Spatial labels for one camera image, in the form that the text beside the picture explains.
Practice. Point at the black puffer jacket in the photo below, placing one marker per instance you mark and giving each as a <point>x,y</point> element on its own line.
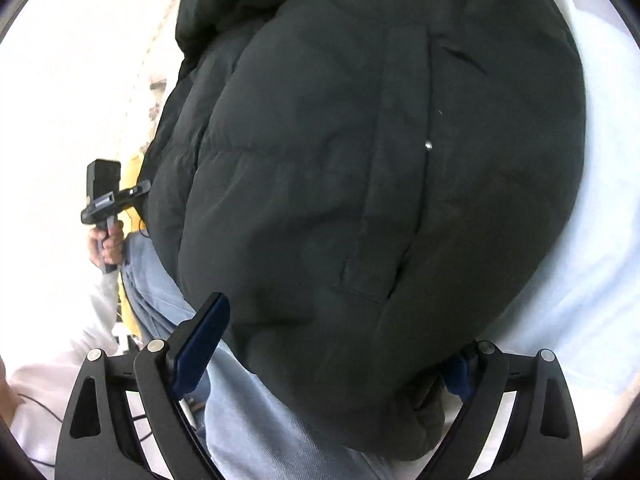
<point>371,183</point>

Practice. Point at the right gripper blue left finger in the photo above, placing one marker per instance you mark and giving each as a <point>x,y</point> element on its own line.
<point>193,343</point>

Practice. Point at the person's left hand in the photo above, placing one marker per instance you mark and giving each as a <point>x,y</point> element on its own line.
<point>106,248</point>

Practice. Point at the blue jeans leg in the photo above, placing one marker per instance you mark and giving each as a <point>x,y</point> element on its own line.
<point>249,434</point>

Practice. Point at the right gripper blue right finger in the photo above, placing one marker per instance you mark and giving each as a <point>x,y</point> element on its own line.
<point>462,373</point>

